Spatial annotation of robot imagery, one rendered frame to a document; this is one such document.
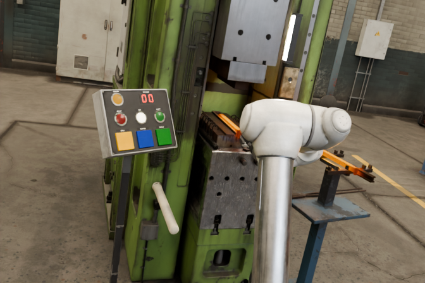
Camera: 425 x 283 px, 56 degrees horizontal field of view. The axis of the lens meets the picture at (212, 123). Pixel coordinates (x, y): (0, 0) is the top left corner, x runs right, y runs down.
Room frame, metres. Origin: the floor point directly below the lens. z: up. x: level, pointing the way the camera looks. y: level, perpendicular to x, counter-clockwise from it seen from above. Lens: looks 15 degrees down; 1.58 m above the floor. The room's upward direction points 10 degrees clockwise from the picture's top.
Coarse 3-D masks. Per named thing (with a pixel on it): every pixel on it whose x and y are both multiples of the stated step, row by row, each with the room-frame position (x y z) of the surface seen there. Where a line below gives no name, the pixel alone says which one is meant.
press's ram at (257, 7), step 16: (224, 0) 2.05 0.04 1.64; (240, 0) 1.97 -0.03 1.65; (256, 0) 2.00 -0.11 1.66; (272, 0) 2.03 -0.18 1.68; (288, 0) 2.06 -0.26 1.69; (224, 16) 2.01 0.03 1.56; (240, 16) 1.98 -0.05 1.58; (256, 16) 2.01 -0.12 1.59; (272, 16) 2.04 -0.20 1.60; (224, 32) 1.98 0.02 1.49; (240, 32) 1.99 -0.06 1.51; (256, 32) 2.01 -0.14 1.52; (272, 32) 2.04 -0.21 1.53; (224, 48) 1.96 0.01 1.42; (240, 48) 1.99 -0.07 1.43; (256, 48) 2.02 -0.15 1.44; (272, 48) 2.05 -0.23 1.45; (272, 64) 2.05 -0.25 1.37
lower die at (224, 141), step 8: (208, 112) 2.38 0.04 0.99; (200, 120) 2.27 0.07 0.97; (216, 120) 2.23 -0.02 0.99; (232, 120) 2.28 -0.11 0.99; (208, 128) 2.12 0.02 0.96; (216, 128) 2.10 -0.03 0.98; (224, 128) 2.09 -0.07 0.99; (232, 128) 2.08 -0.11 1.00; (216, 136) 1.99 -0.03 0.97; (224, 136) 1.99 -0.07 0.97; (232, 136) 2.00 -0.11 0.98; (224, 144) 1.99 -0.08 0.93; (232, 144) 2.01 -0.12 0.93; (240, 144) 2.02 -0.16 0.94
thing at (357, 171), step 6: (324, 150) 2.14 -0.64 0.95; (330, 156) 2.07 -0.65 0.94; (336, 162) 2.02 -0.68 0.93; (342, 162) 1.99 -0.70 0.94; (354, 168) 1.91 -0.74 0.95; (360, 168) 1.91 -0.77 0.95; (354, 174) 1.90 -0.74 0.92; (360, 174) 1.88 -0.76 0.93; (366, 174) 1.85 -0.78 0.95; (366, 180) 1.84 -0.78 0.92; (372, 180) 1.82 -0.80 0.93
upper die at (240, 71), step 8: (216, 64) 2.16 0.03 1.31; (224, 64) 2.05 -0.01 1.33; (232, 64) 1.98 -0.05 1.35; (240, 64) 2.00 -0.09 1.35; (248, 64) 2.01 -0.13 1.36; (256, 64) 2.02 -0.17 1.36; (216, 72) 2.14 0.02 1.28; (224, 72) 2.03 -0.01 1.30; (232, 72) 1.98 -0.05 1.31; (240, 72) 2.00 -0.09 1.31; (248, 72) 2.01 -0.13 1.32; (256, 72) 2.03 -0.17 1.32; (264, 72) 2.04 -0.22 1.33; (240, 80) 2.00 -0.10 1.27; (248, 80) 2.01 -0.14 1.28; (256, 80) 2.03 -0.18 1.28
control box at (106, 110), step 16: (96, 96) 1.63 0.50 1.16; (112, 96) 1.63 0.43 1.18; (128, 96) 1.69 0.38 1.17; (144, 96) 1.74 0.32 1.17; (160, 96) 1.80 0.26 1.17; (96, 112) 1.62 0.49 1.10; (112, 112) 1.60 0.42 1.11; (128, 112) 1.65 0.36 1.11; (144, 112) 1.71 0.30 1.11; (112, 128) 1.57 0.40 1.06; (128, 128) 1.62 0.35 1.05; (144, 128) 1.67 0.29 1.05; (160, 128) 1.73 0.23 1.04; (112, 144) 1.53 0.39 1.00; (176, 144) 1.75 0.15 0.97
